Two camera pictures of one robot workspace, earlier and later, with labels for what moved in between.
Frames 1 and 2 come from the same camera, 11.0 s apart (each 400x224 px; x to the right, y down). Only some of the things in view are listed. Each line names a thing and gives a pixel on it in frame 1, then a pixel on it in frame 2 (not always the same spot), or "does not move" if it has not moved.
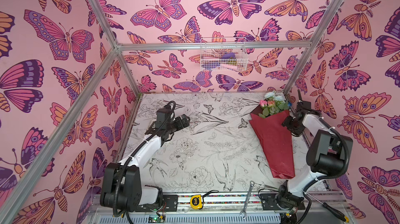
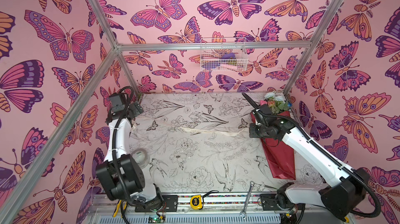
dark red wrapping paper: [275, 141] does not move
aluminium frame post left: [107, 27] does not move
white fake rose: [275, 103] does not move
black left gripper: [185, 123] → [132, 107]
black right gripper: [300, 107] → [258, 115]
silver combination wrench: [244, 213] does not move
